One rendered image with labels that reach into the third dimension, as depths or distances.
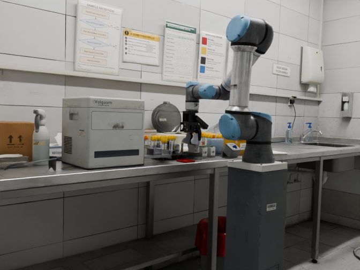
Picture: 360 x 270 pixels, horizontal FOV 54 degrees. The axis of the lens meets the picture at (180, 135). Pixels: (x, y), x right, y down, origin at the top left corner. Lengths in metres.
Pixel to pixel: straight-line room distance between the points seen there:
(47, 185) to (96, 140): 0.27
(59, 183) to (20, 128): 0.42
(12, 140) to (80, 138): 0.33
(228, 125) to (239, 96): 0.13
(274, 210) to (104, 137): 0.82
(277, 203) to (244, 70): 0.62
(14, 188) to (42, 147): 0.33
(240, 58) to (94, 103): 0.64
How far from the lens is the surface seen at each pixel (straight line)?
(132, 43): 2.36
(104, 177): 1.47
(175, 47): 2.55
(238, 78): 1.55
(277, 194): 1.68
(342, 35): 4.18
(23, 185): 1.35
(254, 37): 1.56
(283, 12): 3.68
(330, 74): 4.16
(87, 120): 1.46
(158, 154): 1.68
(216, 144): 2.08
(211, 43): 2.81
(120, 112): 1.53
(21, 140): 1.71
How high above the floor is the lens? 1.11
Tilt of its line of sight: 3 degrees down
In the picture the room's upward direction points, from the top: 2 degrees clockwise
